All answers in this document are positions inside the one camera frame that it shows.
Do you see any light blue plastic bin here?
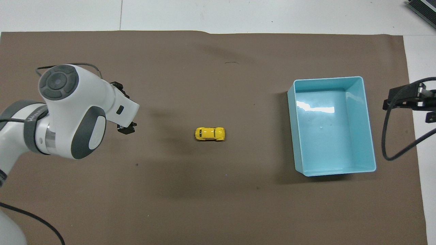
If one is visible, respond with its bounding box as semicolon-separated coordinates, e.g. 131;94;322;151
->
287;76;377;177

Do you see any yellow toy beetle car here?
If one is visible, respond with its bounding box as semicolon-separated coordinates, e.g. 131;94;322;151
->
194;127;226;142

